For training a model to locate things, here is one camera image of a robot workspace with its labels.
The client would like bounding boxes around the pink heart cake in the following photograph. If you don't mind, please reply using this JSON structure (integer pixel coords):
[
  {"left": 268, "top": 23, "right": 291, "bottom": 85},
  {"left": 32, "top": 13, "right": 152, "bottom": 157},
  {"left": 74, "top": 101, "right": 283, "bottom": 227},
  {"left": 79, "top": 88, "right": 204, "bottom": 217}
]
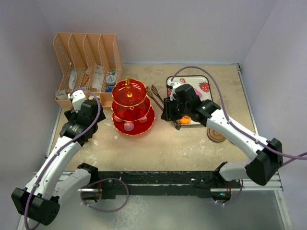
[{"left": 138, "top": 116, "right": 148, "bottom": 123}]

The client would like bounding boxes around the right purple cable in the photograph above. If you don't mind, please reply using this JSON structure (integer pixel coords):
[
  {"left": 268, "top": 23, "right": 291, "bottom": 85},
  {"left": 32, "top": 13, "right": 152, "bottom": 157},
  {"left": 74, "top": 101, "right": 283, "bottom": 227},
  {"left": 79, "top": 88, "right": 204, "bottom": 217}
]
[{"left": 171, "top": 66, "right": 307, "bottom": 167}]

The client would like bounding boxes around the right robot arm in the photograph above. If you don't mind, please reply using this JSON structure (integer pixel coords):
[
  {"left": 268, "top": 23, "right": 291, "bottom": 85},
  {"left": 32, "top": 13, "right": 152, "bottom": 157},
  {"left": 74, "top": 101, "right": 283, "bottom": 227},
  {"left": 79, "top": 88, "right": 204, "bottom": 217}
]
[{"left": 161, "top": 82, "right": 283, "bottom": 187}]

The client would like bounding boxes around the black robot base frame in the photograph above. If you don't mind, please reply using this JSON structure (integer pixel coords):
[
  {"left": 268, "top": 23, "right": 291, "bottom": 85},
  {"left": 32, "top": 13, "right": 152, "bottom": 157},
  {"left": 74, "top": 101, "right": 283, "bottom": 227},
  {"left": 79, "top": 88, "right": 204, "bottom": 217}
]
[{"left": 78, "top": 163, "right": 241, "bottom": 201}]

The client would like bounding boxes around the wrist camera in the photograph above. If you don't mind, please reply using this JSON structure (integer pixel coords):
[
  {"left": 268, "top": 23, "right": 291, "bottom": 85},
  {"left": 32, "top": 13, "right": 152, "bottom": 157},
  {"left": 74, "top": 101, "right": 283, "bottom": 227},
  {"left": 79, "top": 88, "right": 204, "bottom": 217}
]
[
  {"left": 166, "top": 81, "right": 182, "bottom": 101},
  {"left": 68, "top": 90, "right": 86, "bottom": 113}
]

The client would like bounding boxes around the white strawberry enamel tray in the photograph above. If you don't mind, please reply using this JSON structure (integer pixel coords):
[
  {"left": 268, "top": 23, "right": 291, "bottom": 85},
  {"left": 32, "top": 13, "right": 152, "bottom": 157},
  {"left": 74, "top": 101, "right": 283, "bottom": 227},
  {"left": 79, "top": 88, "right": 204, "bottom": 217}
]
[{"left": 173, "top": 75, "right": 213, "bottom": 127}]

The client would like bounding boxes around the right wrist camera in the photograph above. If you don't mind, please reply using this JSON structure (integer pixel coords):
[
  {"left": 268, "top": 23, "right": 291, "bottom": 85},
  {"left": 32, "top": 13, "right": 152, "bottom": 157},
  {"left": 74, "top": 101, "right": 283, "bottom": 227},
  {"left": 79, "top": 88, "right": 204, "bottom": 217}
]
[{"left": 166, "top": 81, "right": 182, "bottom": 101}]

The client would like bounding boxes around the peach desk file organizer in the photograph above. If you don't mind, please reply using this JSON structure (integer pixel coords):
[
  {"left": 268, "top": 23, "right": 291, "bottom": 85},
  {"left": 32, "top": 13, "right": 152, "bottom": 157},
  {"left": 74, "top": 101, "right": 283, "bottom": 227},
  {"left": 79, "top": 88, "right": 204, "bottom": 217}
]
[{"left": 53, "top": 33, "right": 123, "bottom": 110}]

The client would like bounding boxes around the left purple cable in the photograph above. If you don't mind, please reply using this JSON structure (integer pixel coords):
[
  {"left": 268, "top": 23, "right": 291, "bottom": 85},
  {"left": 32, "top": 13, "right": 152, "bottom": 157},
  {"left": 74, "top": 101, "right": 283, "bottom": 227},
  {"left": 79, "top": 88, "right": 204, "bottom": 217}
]
[{"left": 24, "top": 88, "right": 101, "bottom": 230}]

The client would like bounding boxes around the small carton box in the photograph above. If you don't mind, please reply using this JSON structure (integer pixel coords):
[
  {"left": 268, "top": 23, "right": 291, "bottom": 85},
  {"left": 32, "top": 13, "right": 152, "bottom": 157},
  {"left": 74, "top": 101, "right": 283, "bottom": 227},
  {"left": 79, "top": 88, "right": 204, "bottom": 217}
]
[{"left": 56, "top": 90, "right": 68, "bottom": 100}]

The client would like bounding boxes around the pink striped cake slice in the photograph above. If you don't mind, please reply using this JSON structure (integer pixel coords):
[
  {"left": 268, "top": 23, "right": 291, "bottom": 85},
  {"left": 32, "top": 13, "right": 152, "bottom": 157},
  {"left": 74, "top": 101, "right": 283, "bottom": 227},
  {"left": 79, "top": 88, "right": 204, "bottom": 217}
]
[{"left": 194, "top": 88, "right": 202, "bottom": 98}]

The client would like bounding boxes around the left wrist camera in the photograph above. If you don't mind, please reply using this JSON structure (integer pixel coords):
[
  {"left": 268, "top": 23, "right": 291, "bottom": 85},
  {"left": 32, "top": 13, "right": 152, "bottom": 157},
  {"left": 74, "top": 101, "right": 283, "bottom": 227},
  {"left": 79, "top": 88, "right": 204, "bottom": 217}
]
[{"left": 68, "top": 90, "right": 86, "bottom": 113}]

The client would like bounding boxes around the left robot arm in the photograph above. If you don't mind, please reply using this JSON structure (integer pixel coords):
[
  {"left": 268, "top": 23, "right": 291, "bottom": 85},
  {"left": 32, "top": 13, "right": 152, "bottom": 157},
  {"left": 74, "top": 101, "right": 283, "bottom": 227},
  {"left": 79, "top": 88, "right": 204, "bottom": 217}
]
[{"left": 11, "top": 99, "right": 105, "bottom": 230}]

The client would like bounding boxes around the red three-tier cake stand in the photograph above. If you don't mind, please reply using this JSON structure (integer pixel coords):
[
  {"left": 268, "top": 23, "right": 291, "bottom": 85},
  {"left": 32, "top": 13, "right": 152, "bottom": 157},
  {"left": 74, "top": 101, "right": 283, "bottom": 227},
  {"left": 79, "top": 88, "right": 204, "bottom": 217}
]
[{"left": 111, "top": 78, "right": 155, "bottom": 136}]

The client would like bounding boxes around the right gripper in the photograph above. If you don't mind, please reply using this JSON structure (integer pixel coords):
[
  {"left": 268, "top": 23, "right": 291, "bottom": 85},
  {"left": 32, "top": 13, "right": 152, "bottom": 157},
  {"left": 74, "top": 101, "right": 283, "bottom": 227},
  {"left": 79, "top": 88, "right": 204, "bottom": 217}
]
[{"left": 161, "top": 96, "right": 190, "bottom": 122}]

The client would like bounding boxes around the white blue tube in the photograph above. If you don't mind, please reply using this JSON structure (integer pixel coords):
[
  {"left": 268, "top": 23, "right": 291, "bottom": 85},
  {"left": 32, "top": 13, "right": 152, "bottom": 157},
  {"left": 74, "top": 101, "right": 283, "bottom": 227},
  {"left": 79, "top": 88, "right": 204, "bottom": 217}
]
[{"left": 68, "top": 69, "right": 77, "bottom": 90}]

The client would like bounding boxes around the upper orange fish pastry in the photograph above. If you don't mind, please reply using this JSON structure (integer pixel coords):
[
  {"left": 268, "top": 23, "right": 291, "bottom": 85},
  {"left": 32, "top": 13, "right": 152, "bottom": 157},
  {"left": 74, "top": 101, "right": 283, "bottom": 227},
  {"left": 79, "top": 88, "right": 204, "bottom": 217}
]
[{"left": 179, "top": 116, "right": 191, "bottom": 125}]

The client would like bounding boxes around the pink peach pastry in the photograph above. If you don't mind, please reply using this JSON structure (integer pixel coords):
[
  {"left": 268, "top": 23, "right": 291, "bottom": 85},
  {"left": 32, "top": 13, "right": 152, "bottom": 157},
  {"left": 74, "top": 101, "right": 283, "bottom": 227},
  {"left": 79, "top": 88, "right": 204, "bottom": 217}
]
[{"left": 114, "top": 116, "right": 122, "bottom": 122}]

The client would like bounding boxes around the purple cable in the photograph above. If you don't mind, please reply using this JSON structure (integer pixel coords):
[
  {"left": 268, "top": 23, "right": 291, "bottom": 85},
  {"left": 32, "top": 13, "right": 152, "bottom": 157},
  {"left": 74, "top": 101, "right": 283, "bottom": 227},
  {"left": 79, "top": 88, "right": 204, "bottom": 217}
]
[
  {"left": 24, "top": 88, "right": 101, "bottom": 230},
  {"left": 171, "top": 66, "right": 307, "bottom": 167}
]

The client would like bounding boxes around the left brown round coaster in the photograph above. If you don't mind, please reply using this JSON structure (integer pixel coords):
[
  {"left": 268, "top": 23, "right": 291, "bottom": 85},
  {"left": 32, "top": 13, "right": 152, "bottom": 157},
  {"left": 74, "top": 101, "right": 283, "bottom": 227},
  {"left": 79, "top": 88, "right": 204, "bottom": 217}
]
[{"left": 207, "top": 128, "right": 226, "bottom": 143}]

